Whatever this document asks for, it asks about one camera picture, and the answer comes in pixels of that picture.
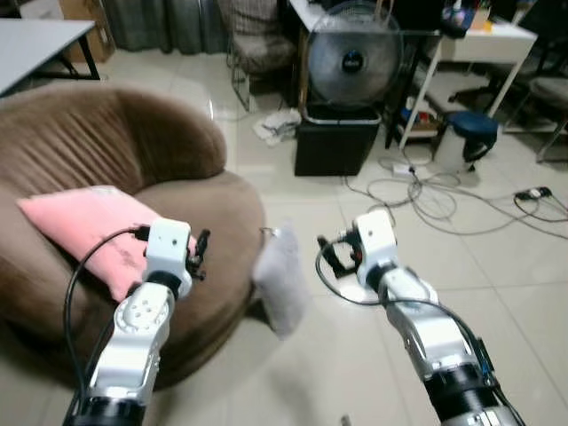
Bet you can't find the grey pillow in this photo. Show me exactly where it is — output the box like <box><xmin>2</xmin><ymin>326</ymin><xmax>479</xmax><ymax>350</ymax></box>
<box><xmin>251</xmin><ymin>223</ymin><xmax>312</xmax><ymax>341</ymax></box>

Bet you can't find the brown round sofa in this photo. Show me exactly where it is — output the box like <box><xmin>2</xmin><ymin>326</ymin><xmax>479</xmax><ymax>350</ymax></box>
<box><xmin>0</xmin><ymin>80</ymin><xmax>267</xmax><ymax>389</ymax></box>

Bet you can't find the pink pillow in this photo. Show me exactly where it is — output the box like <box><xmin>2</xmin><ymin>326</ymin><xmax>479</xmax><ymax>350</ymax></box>
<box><xmin>18</xmin><ymin>185</ymin><xmax>198</xmax><ymax>304</ymax></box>

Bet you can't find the grey round floor fan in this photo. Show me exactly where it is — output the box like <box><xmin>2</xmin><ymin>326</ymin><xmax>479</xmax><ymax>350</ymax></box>
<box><xmin>305</xmin><ymin>2</ymin><xmax>406</xmax><ymax>117</ymax></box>

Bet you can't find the black box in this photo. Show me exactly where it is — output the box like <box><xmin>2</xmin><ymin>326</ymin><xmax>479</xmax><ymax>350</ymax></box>
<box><xmin>294</xmin><ymin>104</ymin><xmax>383</xmax><ymax>178</ymax></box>

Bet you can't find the white power strip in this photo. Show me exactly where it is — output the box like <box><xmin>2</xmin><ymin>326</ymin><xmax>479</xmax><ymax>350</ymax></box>
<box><xmin>390</xmin><ymin>160</ymin><xmax>419</xmax><ymax>177</ymax></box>

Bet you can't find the white crumpled cloth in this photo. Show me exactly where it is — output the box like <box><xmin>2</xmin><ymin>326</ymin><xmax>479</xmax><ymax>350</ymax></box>
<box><xmin>252</xmin><ymin>107</ymin><xmax>304</xmax><ymax>146</ymax></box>

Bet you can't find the blue round stool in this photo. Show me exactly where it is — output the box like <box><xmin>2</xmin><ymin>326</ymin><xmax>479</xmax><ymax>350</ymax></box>
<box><xmin>435</xmin><ymin>110</ymin><xmax>501</xmax><ymax>175</ymax></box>

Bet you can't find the black power plug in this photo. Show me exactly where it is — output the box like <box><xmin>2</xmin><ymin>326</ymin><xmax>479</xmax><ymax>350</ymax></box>
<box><xmin>514</xmin><ymin>185</ymin><xmax>554</xmax><ymax>202</ymax></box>

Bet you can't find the plaid cushioned metal chair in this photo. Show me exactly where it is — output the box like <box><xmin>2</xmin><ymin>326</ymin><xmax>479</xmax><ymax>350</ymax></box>
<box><xmin>217</xmin><ymin>0</ymin><xmax>299</xmax><ymax>113</ymax></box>

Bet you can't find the grey curtain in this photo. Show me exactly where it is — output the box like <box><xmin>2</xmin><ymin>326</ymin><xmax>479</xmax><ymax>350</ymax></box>
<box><xmin>102</xmin><ymin>0</ymin><xmax>228</xmax><ymax>55</ymax></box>

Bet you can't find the grey office chair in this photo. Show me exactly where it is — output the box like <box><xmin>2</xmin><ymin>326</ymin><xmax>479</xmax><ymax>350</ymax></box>
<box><xmin>531</xmin><ymin>53</ymin><xmax>568</xmax><ymax>166</ymax></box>

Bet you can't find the brown cardboard box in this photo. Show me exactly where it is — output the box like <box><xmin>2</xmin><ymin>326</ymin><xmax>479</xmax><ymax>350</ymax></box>
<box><xmin>58</xmin><ymin>0</ymin><xmax>116</xmax><ymax>64</ymax></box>

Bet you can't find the white desk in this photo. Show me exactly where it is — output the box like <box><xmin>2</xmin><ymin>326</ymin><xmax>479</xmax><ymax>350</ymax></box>
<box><xmin>288</xmin><ymin>0</ymin><xmax>539</xmax><ymax>152</ymax></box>

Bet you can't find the grey table with black legs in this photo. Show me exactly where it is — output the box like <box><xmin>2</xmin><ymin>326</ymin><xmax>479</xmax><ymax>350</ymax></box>
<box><xmin>0</xmin><ymin>18</ymin><xmax>101</xmax><ymax>97</ymax></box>

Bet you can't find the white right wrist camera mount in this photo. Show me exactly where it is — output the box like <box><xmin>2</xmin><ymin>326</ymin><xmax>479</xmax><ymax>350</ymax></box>
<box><xmin>353</xmin><ymin>209</ymin><xmax>398</xmax><ymax>272</ymax></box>

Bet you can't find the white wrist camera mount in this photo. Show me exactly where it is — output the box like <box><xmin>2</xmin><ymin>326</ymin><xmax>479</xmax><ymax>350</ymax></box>
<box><xmin>353</xmin><ymin>209</ymin><xmax>398</xmax><ymax>272</ymax></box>
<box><xmin>142</xmin><ymin>218</ymin><xmax>194</xmax><ymax>279</ymax></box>

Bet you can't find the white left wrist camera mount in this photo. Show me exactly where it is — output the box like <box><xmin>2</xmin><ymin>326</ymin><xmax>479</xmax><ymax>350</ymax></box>
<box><xmin>142</xmin><ymin>218</ymin><xmax>194</xmax><ymax>279</ymax></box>

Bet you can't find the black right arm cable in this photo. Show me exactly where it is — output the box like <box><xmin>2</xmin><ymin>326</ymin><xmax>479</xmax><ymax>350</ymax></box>
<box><xmin>315</xmin><ymin>240</ymin><xmax>511</xmax><ymax>420</ymax></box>

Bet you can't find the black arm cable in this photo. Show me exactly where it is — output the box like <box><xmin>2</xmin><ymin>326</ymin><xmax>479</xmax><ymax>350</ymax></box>
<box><xmin>62</xmin><ymin>226</ymin><xmax>152</xmax><ymax>418</ymax></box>
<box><xmin>315</xmin><ymin>240</ymin><xmax>511</xmax><ymax>420</ymax></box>

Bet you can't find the grey floor cable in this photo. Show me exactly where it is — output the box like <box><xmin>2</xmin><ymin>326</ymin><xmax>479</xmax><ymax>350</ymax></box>
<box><xmin>344</xmin><ymin>158</ymin><xmax>568</xmax><ymax>241</ymax></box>

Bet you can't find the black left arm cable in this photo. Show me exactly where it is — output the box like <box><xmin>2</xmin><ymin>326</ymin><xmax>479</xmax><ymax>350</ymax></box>
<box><xmin>62</xmin><ymin>226</ymin><xmax>152</xmax><ymax>418</ymax></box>

